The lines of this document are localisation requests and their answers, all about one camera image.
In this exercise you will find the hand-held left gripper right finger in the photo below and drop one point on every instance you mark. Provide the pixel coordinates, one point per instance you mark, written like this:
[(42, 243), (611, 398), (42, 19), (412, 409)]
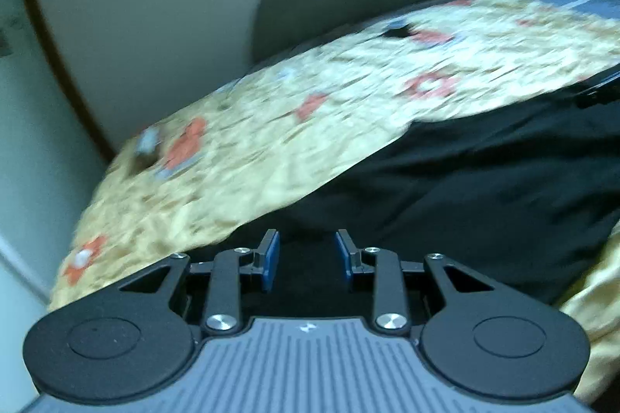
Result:
[(345, 257)]

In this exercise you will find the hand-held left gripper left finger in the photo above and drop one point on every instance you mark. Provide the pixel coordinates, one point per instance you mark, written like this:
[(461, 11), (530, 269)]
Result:
[(271, 260)]

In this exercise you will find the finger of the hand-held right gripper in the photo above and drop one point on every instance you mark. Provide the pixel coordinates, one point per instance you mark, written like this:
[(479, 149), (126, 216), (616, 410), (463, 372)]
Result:
[(600, 86)]

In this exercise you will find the black pants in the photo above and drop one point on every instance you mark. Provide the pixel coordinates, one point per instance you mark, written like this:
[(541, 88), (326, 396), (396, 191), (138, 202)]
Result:
[(484, 190)]

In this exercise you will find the grey-blue striped cloth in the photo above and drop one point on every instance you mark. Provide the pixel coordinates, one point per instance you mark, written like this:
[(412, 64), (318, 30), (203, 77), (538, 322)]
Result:
[(571, 1)]

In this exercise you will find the cream floral printed blanket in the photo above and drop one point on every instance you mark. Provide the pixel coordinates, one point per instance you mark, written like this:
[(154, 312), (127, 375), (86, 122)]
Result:
[(339, 127)]

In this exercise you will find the pale yellow cloth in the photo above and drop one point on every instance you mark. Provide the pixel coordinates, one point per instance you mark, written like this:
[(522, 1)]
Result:
[(596, 311)]

